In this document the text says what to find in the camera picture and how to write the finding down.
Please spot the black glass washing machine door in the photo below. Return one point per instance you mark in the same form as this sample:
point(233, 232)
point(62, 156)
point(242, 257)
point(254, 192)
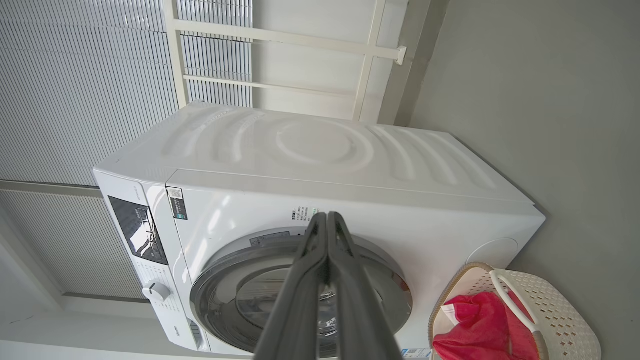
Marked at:
point(225, 295)

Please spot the black washer display panel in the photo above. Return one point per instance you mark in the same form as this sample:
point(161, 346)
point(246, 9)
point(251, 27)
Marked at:
point(137, 230)

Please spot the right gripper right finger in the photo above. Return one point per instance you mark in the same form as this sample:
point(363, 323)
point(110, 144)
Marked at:
point(360, 310)

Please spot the cream perforated laundry basket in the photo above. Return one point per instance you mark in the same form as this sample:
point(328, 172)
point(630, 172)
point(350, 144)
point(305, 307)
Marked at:
point(565, 320)

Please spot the red and white garment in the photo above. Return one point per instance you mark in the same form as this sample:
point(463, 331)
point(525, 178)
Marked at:
point(480, 325)

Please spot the white window railing frame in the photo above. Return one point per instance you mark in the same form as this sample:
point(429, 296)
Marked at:
point(300, 40)

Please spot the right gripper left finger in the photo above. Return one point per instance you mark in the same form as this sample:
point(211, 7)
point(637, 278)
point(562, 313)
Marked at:
point(300, 300)

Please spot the white washer control knob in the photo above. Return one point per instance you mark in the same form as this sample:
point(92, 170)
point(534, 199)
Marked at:
point(156, 291)

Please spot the white front-load washing machine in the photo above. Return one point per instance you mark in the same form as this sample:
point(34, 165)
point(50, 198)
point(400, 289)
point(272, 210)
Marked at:
point(325, 165)

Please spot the blue energy label sticker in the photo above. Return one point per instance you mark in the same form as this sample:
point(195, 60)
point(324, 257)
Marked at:
point(416, 354)

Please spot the grey warning label sticker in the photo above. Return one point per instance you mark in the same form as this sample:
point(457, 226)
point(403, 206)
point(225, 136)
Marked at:
point(272, 238)

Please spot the white slatted window blinds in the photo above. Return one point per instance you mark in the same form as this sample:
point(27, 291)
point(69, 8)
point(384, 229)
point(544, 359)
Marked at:
point(75, 100)

